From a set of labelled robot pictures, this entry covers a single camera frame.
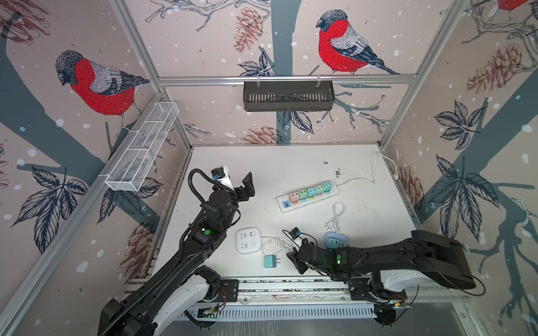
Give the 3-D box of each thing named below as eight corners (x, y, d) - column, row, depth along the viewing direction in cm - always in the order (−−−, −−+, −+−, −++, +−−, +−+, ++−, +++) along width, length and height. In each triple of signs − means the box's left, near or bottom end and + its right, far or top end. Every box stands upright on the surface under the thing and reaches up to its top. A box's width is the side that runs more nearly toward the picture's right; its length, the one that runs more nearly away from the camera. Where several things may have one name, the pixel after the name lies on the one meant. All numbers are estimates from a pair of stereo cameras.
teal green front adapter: (264, 267, 80) (264, 266, 79) (264, 256, 83) (264, 255, 81) (280, 267, 80) (280, 266, 79) (280, 256, 83) (280, 255, 81)
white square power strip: (235, 254, 83) (234, 252, 81) (238, 229, 90) (237, 227, 88) (260, 254, 83) (260, 252, 81) (261, 229, 90) (261, 227, 88)
